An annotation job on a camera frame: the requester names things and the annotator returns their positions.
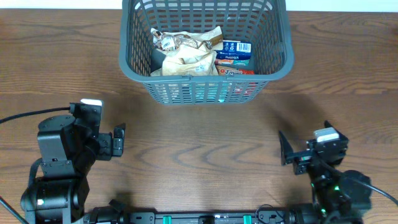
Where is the grey plastic mesh basket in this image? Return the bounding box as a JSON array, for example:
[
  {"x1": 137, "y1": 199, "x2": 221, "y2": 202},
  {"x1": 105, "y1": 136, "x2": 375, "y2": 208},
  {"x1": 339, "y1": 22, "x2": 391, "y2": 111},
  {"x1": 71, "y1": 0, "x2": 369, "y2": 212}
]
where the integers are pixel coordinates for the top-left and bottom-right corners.
[{"x1": 119, "y1": 0, "x2": 294, "y2": 105}]

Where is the Kleenex tissue multipack box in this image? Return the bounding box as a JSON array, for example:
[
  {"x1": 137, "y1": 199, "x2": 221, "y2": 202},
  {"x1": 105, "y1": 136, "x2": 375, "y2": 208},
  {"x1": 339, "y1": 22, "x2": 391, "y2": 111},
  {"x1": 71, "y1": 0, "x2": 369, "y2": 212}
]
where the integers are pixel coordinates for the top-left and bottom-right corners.
[{"x1": 213, "y1": 40, "x2": 252, "y2": 67}]

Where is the orange San Remo spaghetti pack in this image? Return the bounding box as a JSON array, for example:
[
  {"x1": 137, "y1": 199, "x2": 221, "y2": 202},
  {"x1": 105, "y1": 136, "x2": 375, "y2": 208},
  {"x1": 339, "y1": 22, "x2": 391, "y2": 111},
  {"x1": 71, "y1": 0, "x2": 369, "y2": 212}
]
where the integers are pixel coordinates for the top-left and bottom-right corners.
[{"x1": 217, "y1": 65, "x2": 259, "y2": 94}]

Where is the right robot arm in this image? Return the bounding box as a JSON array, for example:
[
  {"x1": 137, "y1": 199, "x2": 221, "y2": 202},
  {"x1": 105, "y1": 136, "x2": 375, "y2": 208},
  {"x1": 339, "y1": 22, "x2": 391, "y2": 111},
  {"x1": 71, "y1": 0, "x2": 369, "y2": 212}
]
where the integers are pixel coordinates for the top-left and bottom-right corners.
[{"x1": 279, "y1": 121, "x2": 372, "y2": 223}]

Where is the light teal wipes packet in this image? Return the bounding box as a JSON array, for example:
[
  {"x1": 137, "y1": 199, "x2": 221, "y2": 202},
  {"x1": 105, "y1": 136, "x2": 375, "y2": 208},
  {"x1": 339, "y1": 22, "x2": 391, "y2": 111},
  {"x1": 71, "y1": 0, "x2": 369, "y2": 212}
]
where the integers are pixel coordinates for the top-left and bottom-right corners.
[{"x1": 195, "y1": 82, "x2": 232, "y2": 103}]

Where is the kraft paper zip pouch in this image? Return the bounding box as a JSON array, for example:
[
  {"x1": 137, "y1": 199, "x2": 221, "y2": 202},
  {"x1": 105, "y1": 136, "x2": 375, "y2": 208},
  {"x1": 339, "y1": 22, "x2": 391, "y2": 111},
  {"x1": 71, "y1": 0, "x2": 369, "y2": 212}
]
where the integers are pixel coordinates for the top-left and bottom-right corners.
[{"x1": 150, "y1": 67, "x2": 220, "y2": 94}]

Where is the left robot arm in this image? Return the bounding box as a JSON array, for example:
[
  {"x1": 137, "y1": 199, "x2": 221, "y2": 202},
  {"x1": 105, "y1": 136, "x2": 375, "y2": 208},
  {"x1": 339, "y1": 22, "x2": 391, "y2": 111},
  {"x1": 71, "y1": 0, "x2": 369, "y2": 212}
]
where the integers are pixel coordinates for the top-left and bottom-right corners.
[{"x1": 21, "y1": 103, "x2": 126, "y2": 223}]

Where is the white brown snack bag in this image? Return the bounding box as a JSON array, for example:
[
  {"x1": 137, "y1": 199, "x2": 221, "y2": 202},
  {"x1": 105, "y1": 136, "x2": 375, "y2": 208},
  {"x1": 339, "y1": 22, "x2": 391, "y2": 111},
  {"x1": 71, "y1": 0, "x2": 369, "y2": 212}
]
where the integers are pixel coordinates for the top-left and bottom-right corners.
[{"x1": 150, "y1": 26, "x2": 223, "y2": 52}]

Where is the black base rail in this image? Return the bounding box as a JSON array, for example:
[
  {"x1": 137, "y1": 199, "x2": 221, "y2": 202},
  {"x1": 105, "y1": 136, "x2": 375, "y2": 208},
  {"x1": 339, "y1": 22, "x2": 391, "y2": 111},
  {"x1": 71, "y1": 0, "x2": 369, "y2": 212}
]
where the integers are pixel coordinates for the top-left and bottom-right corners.
[{"x1": 79, "y1": 204, "x2": 319, "y2": 224}]

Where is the beige pouch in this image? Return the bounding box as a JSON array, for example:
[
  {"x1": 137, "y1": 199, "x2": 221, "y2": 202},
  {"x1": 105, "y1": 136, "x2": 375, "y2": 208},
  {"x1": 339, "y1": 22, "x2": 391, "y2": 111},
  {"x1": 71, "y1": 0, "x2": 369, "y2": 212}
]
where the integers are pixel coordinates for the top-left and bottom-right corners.
[{"x1": 160, "y1": 45, "x2": 218, "y2": 77}]

